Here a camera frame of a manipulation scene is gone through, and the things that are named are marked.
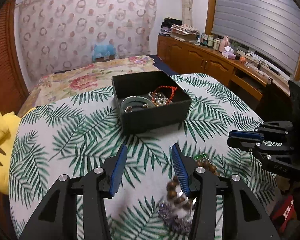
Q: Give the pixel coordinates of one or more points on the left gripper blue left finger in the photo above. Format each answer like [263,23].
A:
[117,169]

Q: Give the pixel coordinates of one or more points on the white cosmetic jar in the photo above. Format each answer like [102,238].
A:
[210,41]

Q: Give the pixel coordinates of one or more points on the dark blue bed sheet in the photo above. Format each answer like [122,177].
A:
[161,65]

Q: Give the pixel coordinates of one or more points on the yellow pikachu plush toy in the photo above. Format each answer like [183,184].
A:
[9,124]

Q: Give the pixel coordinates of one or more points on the folded clothes stack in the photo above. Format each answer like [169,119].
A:
[174,28]

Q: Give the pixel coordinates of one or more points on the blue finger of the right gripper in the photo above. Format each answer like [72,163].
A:
[244,144]
[246,135]

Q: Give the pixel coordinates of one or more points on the brown louvered wardrobe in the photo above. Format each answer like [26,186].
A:
[13,93]

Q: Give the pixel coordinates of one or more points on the wooden sideboard cabinet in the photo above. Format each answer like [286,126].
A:
[251,86]

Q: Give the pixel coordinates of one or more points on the circle patterned sheer curtain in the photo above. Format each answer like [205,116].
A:
[60,35]

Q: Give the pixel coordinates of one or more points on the grey window roller blind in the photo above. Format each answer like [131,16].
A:
[270,27]

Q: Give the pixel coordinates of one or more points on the black open jewelry box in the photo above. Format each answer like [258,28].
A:
[149,100]

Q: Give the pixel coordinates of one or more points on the tied beige window curtain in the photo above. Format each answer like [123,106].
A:
[187,2]

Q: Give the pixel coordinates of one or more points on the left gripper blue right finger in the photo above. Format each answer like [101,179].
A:
[180,169]

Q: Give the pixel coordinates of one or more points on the pale green jade bangle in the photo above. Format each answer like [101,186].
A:
[135,102]

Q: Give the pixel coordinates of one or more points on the blue plush toy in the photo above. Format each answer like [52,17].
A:
[103,53]

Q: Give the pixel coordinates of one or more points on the floral bed blanket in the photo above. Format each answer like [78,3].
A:
[54,87]

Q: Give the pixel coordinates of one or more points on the pink tissue box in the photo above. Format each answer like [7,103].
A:
[228,53]

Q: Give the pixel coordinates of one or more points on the pink bottle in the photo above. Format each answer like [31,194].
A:
[224,43]

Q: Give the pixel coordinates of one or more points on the palm leaf print cloth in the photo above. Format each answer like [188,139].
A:
[74,135]

